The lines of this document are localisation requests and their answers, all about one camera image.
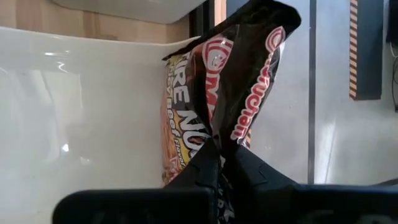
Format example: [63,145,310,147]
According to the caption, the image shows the grey plastic bin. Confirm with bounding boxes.
[51,0,208,25]

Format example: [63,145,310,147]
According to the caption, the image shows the black Maruchan fire noodle pack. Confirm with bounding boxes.
[160,0,302,224]

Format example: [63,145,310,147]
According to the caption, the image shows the black aluminium table frame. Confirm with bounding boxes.
[188,0,216,43]

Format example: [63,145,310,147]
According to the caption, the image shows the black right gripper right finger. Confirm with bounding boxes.
[223,145,398,224]

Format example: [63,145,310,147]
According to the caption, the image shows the white plastic bin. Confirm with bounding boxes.
[0,26,200,224]

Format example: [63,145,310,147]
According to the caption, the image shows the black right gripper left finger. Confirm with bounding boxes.
[52,138,221,224]

